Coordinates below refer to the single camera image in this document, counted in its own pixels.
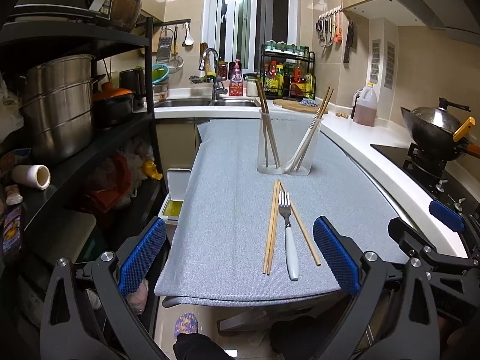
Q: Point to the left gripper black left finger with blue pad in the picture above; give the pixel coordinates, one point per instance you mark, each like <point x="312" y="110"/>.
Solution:
<point x="86" y="314"/>

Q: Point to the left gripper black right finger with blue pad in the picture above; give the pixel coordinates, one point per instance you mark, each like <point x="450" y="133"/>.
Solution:
<point x="414" y="332"/>

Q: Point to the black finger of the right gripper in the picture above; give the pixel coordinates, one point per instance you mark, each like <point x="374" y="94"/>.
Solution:
<point x="408" y="237"/>

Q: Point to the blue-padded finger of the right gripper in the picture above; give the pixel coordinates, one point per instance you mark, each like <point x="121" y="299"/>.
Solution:
<point x="447" y="216"/>

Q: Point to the white handled fork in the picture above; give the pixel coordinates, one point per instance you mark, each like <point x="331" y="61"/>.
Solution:
<point x="292" y="261"/>

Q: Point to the white striped handle knife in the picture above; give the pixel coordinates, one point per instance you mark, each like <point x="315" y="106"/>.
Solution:
<point x="294" y="164"/>

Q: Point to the chrome kitchen faucet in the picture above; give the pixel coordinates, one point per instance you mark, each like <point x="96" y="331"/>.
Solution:
<point x="208" y="64"/>

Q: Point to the black gas stove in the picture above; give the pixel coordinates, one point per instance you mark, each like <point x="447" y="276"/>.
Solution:
<point x="438" y="183"/>

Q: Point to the steel wok with lid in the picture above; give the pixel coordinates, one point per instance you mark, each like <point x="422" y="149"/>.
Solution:
<point x="438" y="133"/>

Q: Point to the purple patterned slipper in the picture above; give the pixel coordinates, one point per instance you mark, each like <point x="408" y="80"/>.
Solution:
<point x="186" y="323"/>

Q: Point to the black metal shelf rack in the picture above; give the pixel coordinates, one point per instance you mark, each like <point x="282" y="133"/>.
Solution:
<point x="76" y="160"/>

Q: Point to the black trouser leg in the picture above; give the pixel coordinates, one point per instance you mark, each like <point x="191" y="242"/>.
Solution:
<point x="196" y="346"/>

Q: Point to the oil jug with yellow cap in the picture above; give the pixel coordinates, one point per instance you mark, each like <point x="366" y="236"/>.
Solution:
<point x="364" y="109"/>

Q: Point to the white paper roll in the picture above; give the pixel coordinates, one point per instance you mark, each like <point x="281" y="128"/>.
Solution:
<point x="33" y="176"/>

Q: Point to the white trash bin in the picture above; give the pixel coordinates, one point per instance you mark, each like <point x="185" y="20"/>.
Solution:
<point x="177" y="180"/>

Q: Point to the clear plastic utensil holder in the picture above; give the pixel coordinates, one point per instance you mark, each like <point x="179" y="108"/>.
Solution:
<point x="289" y="131"/>

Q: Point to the grey table cloth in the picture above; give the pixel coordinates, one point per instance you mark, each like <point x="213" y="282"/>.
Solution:
<point x="217" y="253"/>

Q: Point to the blue dish cloth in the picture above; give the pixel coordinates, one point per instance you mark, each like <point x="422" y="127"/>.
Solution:
<point x="308" y="102"/>

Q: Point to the round wooden cutting board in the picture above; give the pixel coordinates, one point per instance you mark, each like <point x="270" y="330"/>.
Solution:
<point x="296" y="106"/>

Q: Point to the hanging cleaver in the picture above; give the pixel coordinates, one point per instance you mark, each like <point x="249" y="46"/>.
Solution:
<point x="350" y="42"/>

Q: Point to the orange lidded black pot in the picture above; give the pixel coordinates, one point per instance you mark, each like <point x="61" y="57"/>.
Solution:
<point x="111" y="104"/>

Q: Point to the black spice rack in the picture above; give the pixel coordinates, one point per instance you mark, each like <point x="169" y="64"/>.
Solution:
<point x="287" y="71"/>

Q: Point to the large steel stock pot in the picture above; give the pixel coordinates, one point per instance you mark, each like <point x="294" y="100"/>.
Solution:
<point x="57" y="103"/>

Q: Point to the white jar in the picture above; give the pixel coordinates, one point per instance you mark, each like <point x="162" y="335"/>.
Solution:
<point x="251" y="87"/>

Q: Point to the steel double sink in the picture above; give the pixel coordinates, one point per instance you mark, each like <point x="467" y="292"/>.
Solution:
<point x="206" y="102"/>

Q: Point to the hanging utensil set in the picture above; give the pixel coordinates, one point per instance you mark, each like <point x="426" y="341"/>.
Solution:
<point x="329" y="27"/>

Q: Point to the red dish soap bottle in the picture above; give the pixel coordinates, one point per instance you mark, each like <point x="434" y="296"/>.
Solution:
<point x="236" y="79"/>

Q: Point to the green and blue colander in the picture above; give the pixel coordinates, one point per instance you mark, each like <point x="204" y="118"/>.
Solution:
<point x="160" y="72"/>

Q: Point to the metal box grater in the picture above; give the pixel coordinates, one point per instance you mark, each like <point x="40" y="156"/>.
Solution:
<point x="165" y="45"/>

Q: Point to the white hanging ladle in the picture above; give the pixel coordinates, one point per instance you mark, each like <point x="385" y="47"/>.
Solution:
<point x="188" y="40"/>

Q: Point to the window with white frame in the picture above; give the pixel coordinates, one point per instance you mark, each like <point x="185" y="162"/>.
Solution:
<point x="238" y="29"/>

